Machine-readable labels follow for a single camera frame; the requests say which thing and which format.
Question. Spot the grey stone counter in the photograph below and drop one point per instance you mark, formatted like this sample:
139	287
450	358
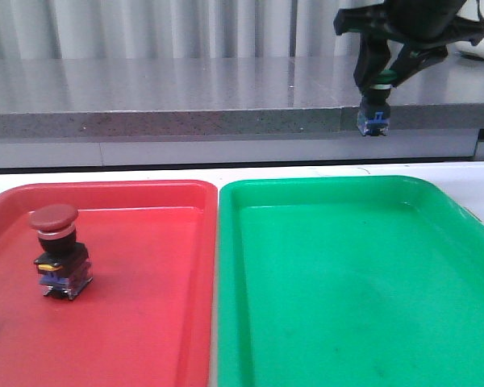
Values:
121	113

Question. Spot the green mushroom push button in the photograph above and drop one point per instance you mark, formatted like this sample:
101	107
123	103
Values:
373	116

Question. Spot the red plastic tray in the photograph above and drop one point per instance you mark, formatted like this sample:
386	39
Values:
145	319

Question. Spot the red mushroom push button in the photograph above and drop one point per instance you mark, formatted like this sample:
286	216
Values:
64	267

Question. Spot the green plastic tray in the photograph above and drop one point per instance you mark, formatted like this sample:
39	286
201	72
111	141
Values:
348	281

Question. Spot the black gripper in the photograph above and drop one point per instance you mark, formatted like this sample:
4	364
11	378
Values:
425	27

